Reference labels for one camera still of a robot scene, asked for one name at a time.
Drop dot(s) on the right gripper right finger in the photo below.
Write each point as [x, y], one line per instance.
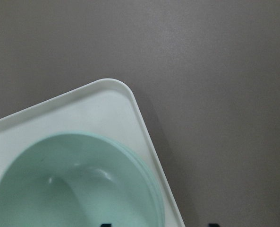
[212, 225]

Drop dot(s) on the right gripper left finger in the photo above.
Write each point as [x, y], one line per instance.
[106, 225]

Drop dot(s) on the green bowl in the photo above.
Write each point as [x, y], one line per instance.
[163, 203]
[79, 180]
[156, 189]

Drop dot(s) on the green bowl on tray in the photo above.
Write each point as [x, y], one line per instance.
[163, 203]

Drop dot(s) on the beige serving tray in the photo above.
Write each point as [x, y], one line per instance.
[106, 107]

